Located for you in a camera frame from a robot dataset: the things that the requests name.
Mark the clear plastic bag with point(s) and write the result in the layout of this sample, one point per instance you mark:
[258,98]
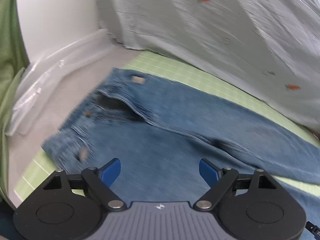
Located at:
[43,76]

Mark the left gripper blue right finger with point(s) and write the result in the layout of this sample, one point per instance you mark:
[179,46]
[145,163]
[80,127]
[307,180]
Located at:
[209,172]

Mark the green satin curtain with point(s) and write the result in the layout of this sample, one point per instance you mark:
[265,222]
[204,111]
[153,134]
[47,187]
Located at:
[14,60]

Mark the white printed carrot sheet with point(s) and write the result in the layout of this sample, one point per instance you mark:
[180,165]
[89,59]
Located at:
[268,48]

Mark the green grid cutting mat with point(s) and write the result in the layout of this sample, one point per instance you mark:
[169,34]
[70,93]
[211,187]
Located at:
[39,166]

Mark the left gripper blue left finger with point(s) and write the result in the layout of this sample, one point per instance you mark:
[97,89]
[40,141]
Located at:
[110,172]

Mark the blue denim jeans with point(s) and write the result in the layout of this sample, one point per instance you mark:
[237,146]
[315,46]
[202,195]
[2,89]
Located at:
[160,130]

